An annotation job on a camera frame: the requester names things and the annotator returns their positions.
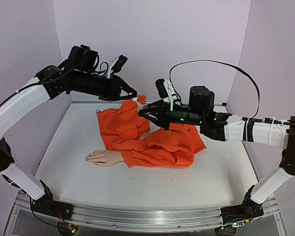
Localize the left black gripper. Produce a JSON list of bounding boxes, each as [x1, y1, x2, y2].
[[74, 69, 140, 101]]

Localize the white nail polish cap brush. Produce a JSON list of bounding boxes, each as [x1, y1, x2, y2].
[[132, 97, 142, 108]]

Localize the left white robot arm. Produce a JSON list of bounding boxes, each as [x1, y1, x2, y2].
[[0, 45, 137, 215]]

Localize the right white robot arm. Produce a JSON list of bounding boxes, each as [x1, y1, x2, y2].
[[138, 86, 295, 204]]

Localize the orange cloth garment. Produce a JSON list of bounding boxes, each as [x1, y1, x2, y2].
[[97, 96, 206, 168]]

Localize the mannequin hand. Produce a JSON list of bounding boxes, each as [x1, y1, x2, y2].
[[85, 150, 124, 167]]

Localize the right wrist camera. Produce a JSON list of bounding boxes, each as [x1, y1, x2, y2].
[[155, 79, 181, 112]]

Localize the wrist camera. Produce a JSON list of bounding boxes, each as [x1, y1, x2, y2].
[[155, 79, 181, 112], [106, 55, 128, 79]]

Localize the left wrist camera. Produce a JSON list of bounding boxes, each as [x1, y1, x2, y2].
[[106, 55, 128, 79]]

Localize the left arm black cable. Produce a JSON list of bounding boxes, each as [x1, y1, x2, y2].
[[95, 61, 110, 77]]

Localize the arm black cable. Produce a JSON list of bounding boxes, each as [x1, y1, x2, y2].
[[95, 61, 110, 77], [169, 59, 261, 119]]

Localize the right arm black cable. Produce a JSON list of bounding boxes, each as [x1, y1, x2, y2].
[[169, 59, 261, 119]]

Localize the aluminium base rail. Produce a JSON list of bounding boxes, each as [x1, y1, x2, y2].
[[4, 191, 287, 236]]

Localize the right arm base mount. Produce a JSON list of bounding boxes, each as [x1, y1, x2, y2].
[[220, 185, 264, 225]]

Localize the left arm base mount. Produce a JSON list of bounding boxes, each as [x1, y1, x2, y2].
[[30, 186, 74, 220]]

